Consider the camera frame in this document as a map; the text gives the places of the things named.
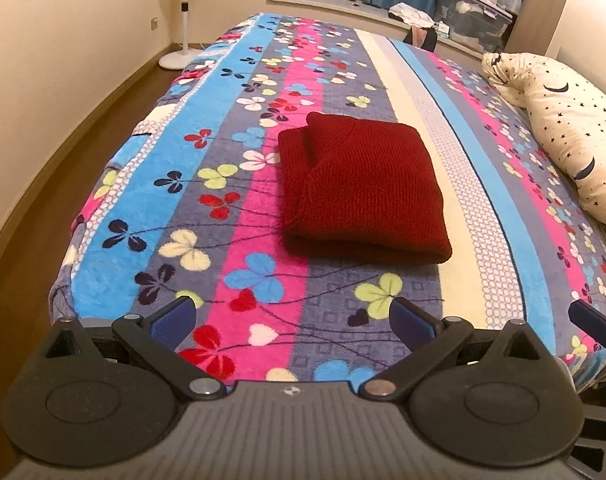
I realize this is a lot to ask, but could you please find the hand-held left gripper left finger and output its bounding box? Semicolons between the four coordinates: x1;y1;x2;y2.
43;296;228;402

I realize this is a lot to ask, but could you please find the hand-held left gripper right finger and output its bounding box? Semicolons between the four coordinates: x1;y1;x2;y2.
358;297;560;402

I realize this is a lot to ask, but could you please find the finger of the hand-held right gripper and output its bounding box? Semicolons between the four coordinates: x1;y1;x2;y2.
568;299;606;356

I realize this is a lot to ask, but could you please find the red knitted sweater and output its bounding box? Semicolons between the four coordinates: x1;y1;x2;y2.
277;111;454;266

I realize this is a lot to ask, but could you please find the pile of clothes on sill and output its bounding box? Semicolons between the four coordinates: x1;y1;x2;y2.
404;25;438;52

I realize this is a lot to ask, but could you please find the white clothes pile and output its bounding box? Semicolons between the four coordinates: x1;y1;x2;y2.
389;2;436;29

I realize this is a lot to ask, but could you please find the cream star-print pillow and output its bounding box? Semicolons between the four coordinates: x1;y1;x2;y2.
481;51;606;237

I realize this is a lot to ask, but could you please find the floral striped blanket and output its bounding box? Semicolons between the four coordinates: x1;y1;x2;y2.
48;12;606;396

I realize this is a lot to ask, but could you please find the white standing fan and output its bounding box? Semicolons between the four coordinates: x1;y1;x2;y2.
147;0;214;70

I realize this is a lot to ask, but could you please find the clear plastic storage box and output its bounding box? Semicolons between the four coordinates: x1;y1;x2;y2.
433;0;514;54

